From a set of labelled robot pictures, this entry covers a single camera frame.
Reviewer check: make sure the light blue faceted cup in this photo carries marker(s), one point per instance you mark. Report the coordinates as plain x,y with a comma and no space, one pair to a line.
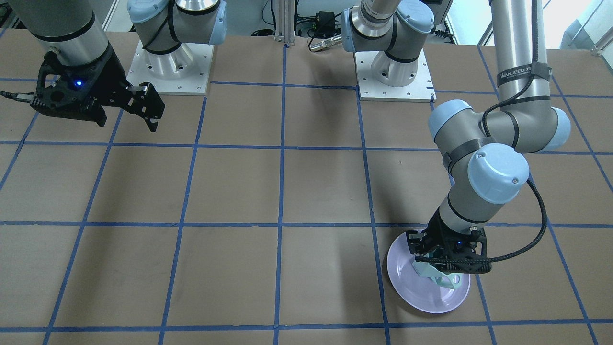
444,280

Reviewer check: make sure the aluminium frame post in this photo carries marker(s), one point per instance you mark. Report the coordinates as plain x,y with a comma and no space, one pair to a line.
284,21

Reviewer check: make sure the lilac plate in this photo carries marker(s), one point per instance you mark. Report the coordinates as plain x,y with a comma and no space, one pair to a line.
421,292

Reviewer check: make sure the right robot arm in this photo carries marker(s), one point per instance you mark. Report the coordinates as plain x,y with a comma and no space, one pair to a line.
70,27

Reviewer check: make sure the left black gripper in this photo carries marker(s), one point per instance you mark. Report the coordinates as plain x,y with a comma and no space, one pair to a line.
437,229

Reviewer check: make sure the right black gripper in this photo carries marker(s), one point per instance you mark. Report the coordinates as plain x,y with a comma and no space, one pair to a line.
111,73

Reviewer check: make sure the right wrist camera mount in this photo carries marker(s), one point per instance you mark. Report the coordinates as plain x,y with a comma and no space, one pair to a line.
60,98

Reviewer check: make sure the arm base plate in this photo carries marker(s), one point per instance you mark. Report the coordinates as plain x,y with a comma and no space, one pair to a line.
382,79
185,71

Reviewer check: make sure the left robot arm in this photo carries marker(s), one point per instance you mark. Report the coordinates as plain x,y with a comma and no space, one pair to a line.
482,151

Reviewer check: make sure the silver cylinder connector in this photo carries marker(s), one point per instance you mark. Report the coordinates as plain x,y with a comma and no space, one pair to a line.
325,43

